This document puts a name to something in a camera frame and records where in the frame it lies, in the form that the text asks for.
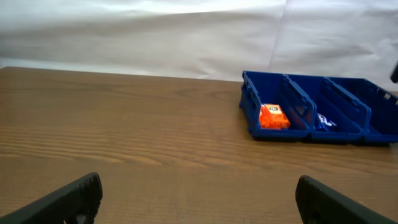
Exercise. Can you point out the blue candy pack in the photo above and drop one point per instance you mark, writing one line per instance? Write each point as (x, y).
(325, 122)

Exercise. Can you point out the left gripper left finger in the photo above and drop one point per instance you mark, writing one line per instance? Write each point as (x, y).
(62, 207)

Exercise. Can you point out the blue tray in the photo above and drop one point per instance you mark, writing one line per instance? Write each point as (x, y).
(339, 102)

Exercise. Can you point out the orange candy box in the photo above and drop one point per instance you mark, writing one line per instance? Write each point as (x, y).
(278, 119)
(261, 119)

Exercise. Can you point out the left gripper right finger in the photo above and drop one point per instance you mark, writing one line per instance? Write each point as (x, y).
(329, 208)

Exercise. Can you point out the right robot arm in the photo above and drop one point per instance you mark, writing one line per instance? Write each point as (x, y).
(395, 73)

